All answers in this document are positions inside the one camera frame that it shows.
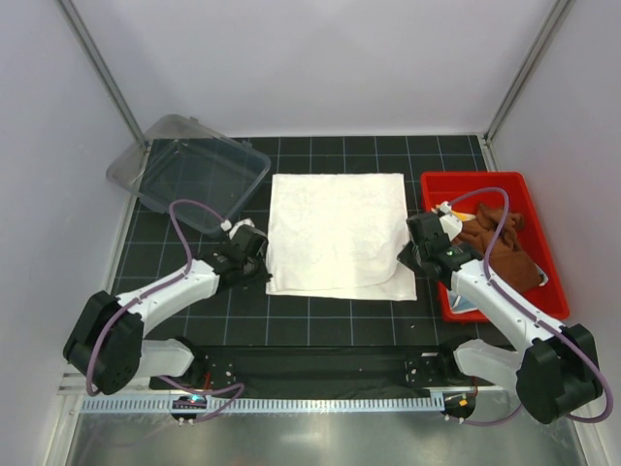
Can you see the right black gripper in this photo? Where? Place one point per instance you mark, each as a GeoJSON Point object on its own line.
{"type": "Point", "coordinates": [405, 257]}

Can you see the left aluminium frame post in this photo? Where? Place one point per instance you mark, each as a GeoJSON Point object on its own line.
{"type": "Point", "coordinates": [97, 61]}

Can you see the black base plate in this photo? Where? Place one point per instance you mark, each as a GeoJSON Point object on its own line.
{"type": "Point", "coordinates": [330, 372]}

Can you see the aluminium rail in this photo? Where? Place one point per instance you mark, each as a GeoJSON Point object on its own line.
{"type": "Point", "coordinates": [75, 383]}

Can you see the slotted cable duct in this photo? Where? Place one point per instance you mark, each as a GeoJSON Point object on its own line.
{"type": "Point", "coordinates": [177, 404]}

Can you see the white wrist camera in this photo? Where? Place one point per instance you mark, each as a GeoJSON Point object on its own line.
{"type": "Point", "coordinates": [240, 224]}
{"type": "Point", "coordinates": [451, 224]}

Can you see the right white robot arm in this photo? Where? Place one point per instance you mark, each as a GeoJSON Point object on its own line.
{"type": "Point", "coordinates": [553, 369]}

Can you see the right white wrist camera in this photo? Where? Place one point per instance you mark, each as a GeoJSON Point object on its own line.
{"type": "Point", "coordinates": [451, 224]}

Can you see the blue white cloth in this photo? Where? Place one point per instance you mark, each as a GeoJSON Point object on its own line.
{"type": "Point", "coordinates": [460, 305]}

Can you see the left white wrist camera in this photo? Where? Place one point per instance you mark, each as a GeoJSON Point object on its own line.
{"type": "Point", "coordinates": [240, 224]}

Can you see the right aluminium frame post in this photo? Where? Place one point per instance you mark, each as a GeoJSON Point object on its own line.
{"type": "Point", "coordinates": [544, 38]}

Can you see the colourful patterned cloth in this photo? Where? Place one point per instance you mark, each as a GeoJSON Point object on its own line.
{"type": "Point", "coordinates": [463, 215]}

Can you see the aluminium frame post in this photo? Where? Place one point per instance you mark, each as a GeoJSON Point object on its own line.
{"type": "Point", "coordinates": [97, 61]}
{"type": "Point", "coordinates": [544, 38]}

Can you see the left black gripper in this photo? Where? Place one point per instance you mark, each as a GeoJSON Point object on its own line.
{"type": "Point", "coordinates": [262, 276]}

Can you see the clear plastic container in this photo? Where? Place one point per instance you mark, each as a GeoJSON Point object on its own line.
{"type": "Point", "coordinates": [186, 160]}

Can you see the white towel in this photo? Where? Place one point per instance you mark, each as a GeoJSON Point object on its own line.
{"type": "Point", "coordinates": [338, 236]}

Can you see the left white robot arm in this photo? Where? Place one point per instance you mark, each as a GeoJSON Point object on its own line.
{"type": "Point", "coordinates": [109, 343]}

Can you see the brown towel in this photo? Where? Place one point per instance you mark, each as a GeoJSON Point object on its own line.
{"type": "Point", "coordinates": [508, 258]}

